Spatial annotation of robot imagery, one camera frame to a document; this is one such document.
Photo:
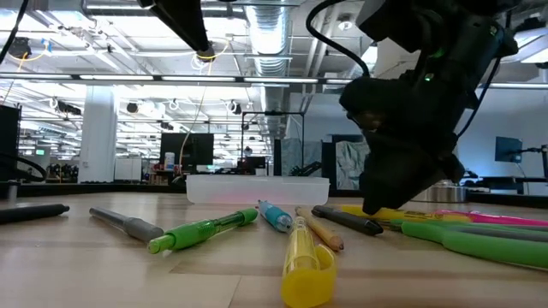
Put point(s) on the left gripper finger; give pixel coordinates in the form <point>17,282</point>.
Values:
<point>184,17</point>

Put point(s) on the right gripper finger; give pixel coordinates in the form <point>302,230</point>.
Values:
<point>398,171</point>

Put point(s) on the yellow highlighter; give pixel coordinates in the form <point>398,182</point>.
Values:
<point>306,274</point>
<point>411,214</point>

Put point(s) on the black pen white print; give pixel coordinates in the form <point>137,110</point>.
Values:
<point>351,220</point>

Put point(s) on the yellow wooden pencil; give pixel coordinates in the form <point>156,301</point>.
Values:
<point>323,231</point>

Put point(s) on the pink highlighter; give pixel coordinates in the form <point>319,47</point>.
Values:
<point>492,219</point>

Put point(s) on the blue pen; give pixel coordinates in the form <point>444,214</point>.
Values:
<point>278,218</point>

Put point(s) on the clear plastic pencil box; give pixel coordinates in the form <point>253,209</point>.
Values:
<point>257,190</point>

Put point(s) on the green mechanical pencil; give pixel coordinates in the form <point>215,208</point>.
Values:
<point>192,233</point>

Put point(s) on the grey pen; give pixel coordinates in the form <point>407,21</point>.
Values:
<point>137,229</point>

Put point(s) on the black click pen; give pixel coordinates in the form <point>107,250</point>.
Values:
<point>34,212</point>

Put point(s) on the black background robot arm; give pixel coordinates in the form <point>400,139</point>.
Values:
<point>306,169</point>

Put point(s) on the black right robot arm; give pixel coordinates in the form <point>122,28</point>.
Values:
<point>471,25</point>

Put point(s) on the grey crumpled sheet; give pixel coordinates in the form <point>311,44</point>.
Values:
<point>349,164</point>

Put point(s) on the long white light strip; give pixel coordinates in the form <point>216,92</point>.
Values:
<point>128,78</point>

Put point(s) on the black monitor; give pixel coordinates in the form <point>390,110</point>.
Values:
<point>197,149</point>

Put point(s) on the white bottle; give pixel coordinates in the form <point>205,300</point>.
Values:
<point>169,162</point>

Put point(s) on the white column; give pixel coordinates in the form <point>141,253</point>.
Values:
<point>98,137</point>

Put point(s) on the person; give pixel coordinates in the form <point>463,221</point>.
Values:
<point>248,151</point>

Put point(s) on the white cabinet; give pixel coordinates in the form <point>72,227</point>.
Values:
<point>127,169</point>

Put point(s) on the black hanging device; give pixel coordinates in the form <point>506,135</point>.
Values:
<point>19,47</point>

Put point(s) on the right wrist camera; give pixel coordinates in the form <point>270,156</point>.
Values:
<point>372,102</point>

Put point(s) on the silver ventilation duct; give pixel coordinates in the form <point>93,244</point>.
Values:
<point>269,43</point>

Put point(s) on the black aluminium table frame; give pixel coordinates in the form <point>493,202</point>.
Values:
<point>107,189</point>

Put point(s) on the silver bolt post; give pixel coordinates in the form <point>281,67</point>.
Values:
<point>12,192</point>

